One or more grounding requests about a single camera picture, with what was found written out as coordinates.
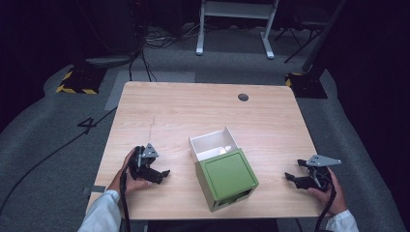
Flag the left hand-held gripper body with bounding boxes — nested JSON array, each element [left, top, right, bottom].
[[129, 143, 162, 182]]

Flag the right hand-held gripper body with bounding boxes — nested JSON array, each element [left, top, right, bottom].
[[294, 154, 342, 191]]

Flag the white box drawer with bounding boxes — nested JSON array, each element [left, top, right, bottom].
[[188, 126, 240, 162]]

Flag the green box shell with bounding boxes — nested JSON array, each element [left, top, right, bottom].
[[194, 147, 260, 213]]

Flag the person's left hand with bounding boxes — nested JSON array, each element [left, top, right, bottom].
[[107, 147, 153, 196]]

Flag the person's right hand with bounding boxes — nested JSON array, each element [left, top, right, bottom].
[[307, 168, 349, 217]]

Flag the grey tape strip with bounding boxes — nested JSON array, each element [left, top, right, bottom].
[[81, 185, 107, 195]]

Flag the black yellow striped stand base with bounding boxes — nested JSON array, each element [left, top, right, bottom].
[[284, 68, 329, 100], [55, 65, 108, 96]]

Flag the black folding stand legs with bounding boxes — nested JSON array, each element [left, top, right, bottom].
[[274, 18, 325, 64]]

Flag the dark equipment rack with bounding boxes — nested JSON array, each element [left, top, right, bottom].
[[75, 0, 148, 70]]

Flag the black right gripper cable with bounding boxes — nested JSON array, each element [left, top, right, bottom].
[[313, 185, 338, 232]]

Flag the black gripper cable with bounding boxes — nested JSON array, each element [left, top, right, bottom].
[[313, 185, 338, 232], [119, 165, 132, 232]]

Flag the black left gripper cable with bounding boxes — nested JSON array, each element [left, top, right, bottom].
[[119, 165, 132, 232]]

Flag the long black floor cable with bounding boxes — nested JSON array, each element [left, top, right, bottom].
[[0, 106, 118, 215]]

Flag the bundle of black floor cables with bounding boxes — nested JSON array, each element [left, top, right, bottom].
[[128, 27, 201, 82]]

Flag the grey metal stand post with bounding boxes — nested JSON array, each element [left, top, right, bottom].
[[301, 0, 348, 73]]

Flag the white metal desk frame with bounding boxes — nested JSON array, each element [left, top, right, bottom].
[[195, 0, 280, 61]]

